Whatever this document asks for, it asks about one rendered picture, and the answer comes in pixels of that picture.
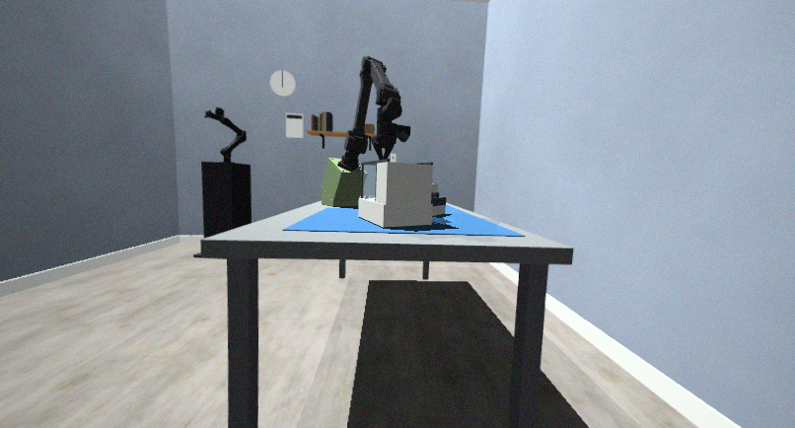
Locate blue bench mat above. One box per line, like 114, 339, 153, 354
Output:
283, 205, 525, 237

